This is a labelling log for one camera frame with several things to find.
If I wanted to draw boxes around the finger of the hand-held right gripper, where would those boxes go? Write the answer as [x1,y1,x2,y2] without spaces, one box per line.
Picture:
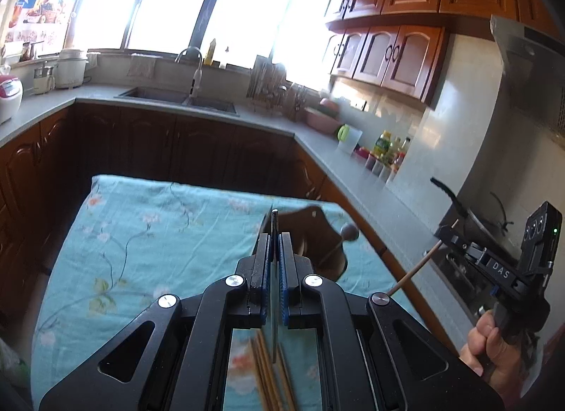
[434,223,490,267]

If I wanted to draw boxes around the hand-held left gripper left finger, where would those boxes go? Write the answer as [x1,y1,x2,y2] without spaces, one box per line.
[39,233,272,411]

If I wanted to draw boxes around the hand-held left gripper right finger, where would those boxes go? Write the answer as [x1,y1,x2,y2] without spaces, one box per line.
[278,233,506,411]

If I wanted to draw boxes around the wooden chopstick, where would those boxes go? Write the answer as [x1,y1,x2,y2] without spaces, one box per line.
[264,340,287,411]
[257,335,279,411]
[250,339,268,411]
[387,218,460,297]
[278,348,299,411]

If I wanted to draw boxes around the wooden utensil holder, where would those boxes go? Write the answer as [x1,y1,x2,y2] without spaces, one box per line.
[281,205,350,283]

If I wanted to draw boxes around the dark metal fork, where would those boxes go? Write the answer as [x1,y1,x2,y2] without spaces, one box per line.
[270,208,280,364]

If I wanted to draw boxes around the person's right hand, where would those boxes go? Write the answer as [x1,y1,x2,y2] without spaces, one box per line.
[459,309,537,399]

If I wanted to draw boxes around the gas stove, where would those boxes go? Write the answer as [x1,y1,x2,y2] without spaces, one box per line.
[430,252,495,319]

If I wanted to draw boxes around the metal spoon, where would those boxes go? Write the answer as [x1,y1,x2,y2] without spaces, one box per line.
[319,223,360,265]

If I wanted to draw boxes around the row of seasoning jars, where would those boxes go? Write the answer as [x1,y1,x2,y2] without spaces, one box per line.
[355,148,398,184]

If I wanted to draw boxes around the teal floral tablecloth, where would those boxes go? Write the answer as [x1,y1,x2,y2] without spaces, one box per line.
[30,175,446,411]

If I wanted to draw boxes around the green label oil bottle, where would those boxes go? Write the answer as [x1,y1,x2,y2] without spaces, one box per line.
[374,130,394,165]

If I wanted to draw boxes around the wooden lower cabinets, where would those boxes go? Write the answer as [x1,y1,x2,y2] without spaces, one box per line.
[0,102,385,336]

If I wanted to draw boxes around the wooden cabinets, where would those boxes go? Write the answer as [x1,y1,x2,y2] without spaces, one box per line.
[323,0,533,108]
[0,102,385,336]

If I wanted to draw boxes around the grey kitchen countertop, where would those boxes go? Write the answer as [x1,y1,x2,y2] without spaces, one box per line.
[0,83,469,350]

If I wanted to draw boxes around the pink basin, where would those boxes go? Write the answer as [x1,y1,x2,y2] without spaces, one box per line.
[304,99,341,134]

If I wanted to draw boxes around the steel range hood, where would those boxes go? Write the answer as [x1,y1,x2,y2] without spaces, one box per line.
[490,13,565,149]

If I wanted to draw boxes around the knife and scissors caddy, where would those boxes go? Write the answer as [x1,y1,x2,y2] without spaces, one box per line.
[287,83,310,124]

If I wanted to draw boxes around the dish rack with boards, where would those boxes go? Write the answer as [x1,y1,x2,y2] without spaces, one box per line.
[246,55,289,115]

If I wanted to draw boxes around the steel kitchen sink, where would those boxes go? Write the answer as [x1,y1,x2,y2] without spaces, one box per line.
[115,86,240,117]

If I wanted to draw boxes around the chrome faucet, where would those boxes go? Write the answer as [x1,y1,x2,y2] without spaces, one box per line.
[175,46,205,99]

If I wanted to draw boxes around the wooden upper cabinets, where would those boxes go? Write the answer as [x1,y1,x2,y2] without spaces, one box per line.
[323,0,533,108]

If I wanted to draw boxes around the pale dish cloth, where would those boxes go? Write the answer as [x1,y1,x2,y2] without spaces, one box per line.
[127,55,157,79]

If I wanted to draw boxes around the large white cooker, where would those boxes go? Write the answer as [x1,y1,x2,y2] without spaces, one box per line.
[55,49,90,90]

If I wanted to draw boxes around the kitchen window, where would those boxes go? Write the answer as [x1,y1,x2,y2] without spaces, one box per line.
[66,0,343,82]

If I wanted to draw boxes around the small white blender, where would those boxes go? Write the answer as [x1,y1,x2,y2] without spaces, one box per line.
[32,64,56,95]

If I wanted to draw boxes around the red and white rice cooker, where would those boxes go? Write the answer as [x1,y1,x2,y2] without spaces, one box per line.
[0,75,24,125]

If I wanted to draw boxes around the black-handled wok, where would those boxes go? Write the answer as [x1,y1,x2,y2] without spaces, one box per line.
[430,177,519,264]

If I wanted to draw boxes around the white pitcher green handle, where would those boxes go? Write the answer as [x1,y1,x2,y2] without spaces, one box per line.
[337,124,364,156]

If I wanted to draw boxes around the fruit and palm wall poster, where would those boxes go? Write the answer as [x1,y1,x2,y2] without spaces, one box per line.
[0,0,97,52]

